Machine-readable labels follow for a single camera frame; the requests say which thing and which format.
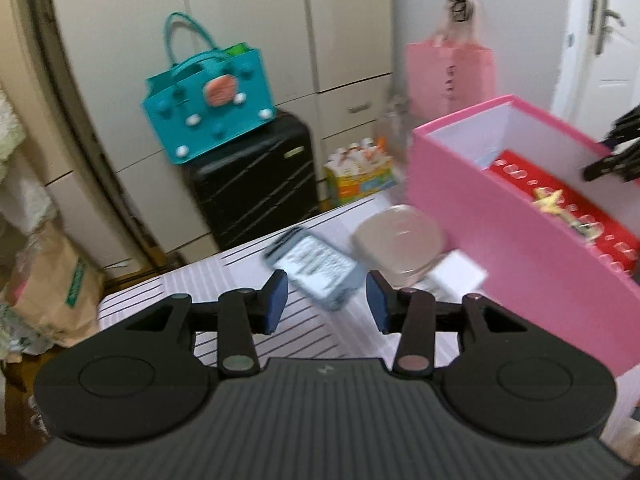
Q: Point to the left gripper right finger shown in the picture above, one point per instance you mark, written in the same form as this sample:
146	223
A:
417	317

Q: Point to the brown paper bag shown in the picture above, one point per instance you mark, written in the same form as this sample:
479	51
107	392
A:
54	289

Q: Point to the pink storage box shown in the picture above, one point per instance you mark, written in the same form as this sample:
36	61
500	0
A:
537	266

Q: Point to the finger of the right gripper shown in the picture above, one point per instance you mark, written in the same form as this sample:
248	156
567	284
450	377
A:
625	164

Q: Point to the colourful cartoon gift bag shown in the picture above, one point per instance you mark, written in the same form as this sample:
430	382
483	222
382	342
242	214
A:
362	169

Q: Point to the grey three-door wardrobe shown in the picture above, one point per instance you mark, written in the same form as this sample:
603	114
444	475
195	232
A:
328	62

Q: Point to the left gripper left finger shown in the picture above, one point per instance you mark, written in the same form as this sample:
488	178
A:
236	317

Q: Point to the silver door handle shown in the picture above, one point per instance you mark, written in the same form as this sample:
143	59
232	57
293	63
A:
598	28

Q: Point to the teal felt tote bag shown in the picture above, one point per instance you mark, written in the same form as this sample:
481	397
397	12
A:
209	99

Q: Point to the white USB charger plug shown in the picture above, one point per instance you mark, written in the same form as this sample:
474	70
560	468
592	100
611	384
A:
457	274

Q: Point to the grey calculator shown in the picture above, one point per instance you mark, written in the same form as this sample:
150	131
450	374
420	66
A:
326	274

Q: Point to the pink paper shopping bag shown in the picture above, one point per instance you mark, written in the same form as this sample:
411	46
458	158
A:
451	70

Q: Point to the cream plastic star toy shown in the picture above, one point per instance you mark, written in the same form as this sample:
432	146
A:
549	202

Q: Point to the white door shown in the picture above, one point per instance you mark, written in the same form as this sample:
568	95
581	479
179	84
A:
593	91

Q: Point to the black suitcase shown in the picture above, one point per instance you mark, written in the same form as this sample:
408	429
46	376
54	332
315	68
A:
256	184

